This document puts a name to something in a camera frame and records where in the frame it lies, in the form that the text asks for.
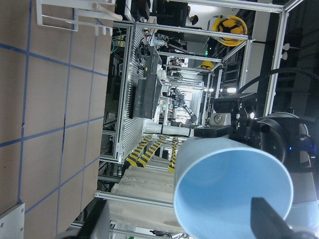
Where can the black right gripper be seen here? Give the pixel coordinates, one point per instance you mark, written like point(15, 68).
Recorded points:
point(283, 135)

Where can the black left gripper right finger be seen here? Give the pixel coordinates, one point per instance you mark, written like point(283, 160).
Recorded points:
point(266, 223)

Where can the white wire cup rack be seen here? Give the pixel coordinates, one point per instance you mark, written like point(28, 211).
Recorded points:
point(81, 8)

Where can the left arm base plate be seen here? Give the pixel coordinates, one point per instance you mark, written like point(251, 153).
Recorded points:
point(12, 222)

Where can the light blue plastic cup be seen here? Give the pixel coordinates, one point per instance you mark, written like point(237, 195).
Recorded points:
point(214, 182)

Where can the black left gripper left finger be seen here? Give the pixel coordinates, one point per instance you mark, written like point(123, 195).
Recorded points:
point(97, 225)

